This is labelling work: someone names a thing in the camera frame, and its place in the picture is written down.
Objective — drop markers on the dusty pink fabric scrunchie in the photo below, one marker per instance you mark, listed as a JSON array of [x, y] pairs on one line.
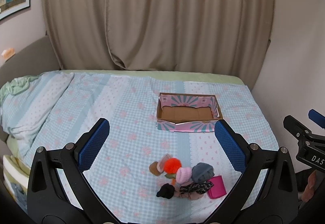
[[189, 196]]

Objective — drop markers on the black fuzzy scrunchie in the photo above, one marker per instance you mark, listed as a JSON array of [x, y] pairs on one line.
[[166, 191]]

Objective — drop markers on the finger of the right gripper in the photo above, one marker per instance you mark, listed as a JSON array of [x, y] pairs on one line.
[[317, 118], [296, 128]]

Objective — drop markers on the grey fuzzy sock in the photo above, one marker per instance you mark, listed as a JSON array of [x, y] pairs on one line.
[[202, 172]]

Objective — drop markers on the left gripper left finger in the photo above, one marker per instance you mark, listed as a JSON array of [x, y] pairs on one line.
[[58, 192]]

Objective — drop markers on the black patterned scrunchie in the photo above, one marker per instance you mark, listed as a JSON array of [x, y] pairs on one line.
[[199, 188]]

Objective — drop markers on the beige curtain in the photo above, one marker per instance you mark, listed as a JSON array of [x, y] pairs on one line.
[[229, 37]]

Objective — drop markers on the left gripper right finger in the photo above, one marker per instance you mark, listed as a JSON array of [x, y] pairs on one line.
[[266, 191]]

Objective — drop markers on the pink fuzzy scrunchie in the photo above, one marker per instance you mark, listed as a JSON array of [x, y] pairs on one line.
[[183, 175]]

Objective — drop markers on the magenta zip pouch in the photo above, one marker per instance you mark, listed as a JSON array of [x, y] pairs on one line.
[[218, 189]]

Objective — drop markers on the orange fluffy pompom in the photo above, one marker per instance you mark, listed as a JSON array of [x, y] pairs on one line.
[[171, 167]]

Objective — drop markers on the pink teal cardboard box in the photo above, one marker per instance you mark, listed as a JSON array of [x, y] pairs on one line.
[[187, 113]]

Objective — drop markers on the person's right hand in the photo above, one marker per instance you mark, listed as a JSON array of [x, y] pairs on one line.
[[306, 180]]

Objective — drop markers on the light blue checkered bedspread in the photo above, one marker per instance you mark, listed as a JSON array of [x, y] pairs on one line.
[[120, 174]]

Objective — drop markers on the green bed sheet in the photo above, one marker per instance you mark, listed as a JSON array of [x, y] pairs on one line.
[[157, 74]]

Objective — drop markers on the grey brown headboard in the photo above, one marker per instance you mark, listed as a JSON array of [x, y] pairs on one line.
[[35, 59]]

